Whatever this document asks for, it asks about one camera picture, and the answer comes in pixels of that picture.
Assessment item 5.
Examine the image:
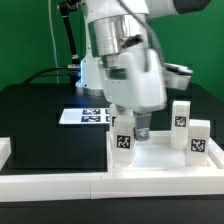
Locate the white sheet with fiducial markers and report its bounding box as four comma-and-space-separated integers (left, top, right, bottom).
59, 108, 110, 125

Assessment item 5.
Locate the white front fence bar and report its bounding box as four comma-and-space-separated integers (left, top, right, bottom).
0, 168, 224, 202

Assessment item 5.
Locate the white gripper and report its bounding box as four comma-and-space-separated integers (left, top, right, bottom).
99, 49, 167, 141

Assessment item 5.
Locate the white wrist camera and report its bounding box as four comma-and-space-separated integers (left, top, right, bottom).
163, 63, 193, 90

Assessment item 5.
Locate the white hanging cable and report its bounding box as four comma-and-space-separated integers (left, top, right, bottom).
47, 0, 60, 84

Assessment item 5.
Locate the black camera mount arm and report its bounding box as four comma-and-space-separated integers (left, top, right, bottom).
58, 0, 81, 64

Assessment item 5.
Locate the white left fence bar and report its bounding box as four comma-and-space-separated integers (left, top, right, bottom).
0, 137, 11, 171

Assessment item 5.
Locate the white fence bar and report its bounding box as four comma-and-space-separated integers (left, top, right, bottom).
0, 137, 11, 171
0, 168, 224, 202

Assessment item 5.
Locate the white square tabletop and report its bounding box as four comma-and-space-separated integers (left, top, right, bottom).
107, 131, 224, 171

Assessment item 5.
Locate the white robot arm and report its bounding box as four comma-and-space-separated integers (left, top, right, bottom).
79, 0, 211, 141

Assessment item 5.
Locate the black cable on table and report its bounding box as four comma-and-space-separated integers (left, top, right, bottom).
22, 66, 80, 84

